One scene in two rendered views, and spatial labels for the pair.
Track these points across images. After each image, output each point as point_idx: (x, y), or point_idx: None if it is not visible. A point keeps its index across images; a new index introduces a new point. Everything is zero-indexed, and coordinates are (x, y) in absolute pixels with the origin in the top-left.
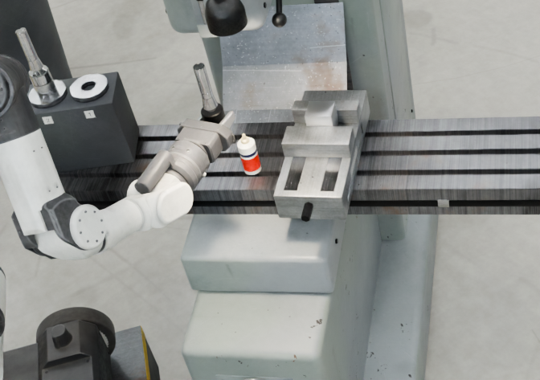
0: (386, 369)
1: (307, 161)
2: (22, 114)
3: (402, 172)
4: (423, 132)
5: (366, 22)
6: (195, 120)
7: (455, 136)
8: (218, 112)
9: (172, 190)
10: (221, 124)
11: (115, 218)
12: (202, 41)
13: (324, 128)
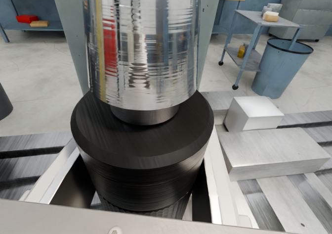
0: None
1: (264, 188)
2: None
3: (318, 171)
4: (289, 126)
5: (204, 48)
6: (18, 207)
7: (319, 127)
8: (206, 124)
9: None
10: (228, 197)
11: None
12: (72, 60)
13: (269, 132)
